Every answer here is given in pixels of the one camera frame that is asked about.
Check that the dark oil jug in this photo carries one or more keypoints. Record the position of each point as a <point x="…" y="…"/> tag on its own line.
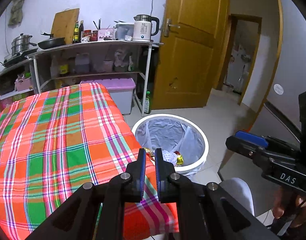
<point x="82" y="63"/>

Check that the yellow wooden door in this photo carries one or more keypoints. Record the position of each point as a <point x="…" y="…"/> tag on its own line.
<point x="190" y="62"/>

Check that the green glass bottle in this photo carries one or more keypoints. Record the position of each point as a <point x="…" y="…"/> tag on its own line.
<point x="147" y="103"/>

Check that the purple lid storage box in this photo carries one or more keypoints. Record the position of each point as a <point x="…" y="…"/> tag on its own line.
<point x="118" y="92"/>

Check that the wooden cutting board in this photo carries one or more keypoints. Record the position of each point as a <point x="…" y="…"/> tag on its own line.
<point x="64" y="22"/>

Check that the pink utensil holder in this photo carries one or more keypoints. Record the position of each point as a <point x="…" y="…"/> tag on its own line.
<point x="106" y="35"/>

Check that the steel steamer pot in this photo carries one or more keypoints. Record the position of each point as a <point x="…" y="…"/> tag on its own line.
<point x="22" y="43"/>

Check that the white plastic bottle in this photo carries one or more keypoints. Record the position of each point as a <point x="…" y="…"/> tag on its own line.
<point x="54" y="67"/>

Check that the black induction cooker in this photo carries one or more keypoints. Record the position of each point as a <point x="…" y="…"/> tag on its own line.
<point x="15" y="58"/>

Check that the clear plastic pitcher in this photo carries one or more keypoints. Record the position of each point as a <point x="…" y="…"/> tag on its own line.
<point x="123" y="31"/>

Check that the green hanging cloth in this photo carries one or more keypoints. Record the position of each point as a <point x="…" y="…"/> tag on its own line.
<point x="16" y="7"/>

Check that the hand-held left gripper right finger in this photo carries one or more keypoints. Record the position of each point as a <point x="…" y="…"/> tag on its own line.
<point x="158" y="177"/>

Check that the white appliance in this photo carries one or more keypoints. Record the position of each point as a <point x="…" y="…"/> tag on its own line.
<point x="239" y="67"/>

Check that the pink lid storage box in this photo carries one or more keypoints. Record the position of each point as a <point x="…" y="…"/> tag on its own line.
<point x="10" y="100"/>

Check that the white foam fruit net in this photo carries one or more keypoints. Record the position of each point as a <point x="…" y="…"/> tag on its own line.
<point x="170" y="158"/>

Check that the person's right hand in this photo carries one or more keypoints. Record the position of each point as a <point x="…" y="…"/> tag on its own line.
<point x="277" y="205"/>

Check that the white metal shelf unit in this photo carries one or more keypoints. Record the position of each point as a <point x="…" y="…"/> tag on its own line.
<point x="93" y="44"/>

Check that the red sauce jar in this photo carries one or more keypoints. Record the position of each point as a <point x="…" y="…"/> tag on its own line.
<point x="87" y="35"/>
<point x="95" y="35"/>

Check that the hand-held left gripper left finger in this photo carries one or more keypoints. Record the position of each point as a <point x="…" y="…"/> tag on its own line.
<point x="142" y="170"/>

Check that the plaid orange green tablecloth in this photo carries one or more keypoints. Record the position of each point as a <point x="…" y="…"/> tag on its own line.
<point x="55" y="135"/>

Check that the gold foil wrapper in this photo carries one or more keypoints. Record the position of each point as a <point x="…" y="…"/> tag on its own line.
<point x="180" y="160"/>

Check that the red snack wrapper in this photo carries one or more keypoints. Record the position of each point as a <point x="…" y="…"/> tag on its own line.
<point x="149" y="152"/>

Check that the white electric kettle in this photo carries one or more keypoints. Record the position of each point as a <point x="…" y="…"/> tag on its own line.
<point x="141" y="30"/>

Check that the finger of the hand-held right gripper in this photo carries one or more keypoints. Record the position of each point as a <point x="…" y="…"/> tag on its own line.
<point x="243" y="148"/>
<point x="252" y="137"/>

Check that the white rounded chair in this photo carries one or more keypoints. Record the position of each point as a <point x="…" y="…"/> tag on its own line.
<point x="239" y="195"/>

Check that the black frying pan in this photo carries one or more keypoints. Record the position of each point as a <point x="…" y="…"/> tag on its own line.
<point x="52" y="43"/>

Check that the yellow label bottle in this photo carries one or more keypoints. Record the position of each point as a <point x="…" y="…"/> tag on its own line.
<point x="63" y="68"/>

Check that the green oil bottle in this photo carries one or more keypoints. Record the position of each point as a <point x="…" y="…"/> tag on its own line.
<point x="75" y="33"/>

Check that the white trash bin with liner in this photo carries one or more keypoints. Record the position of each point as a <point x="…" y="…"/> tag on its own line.
<point x="168" y="132"/>

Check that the round white wall sticker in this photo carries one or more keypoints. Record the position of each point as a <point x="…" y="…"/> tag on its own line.
<point x="278" y="89"/>

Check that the black chopsticks bunch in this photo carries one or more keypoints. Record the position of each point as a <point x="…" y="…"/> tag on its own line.
<point x="97" y="24"/>

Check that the dark sauce bottle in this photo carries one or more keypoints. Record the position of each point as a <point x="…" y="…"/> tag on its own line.
<point x="81" y="32"/>

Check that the pink plastic basket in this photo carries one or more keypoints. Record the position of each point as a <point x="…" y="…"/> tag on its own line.
<point x="23" y="83"/>

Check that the white round trash bin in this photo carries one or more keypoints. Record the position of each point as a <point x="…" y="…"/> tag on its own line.
<point x="205" y="150"/>

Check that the crumpled plastic bags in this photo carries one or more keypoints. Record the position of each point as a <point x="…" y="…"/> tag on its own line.
<point x="123" y="61"/>

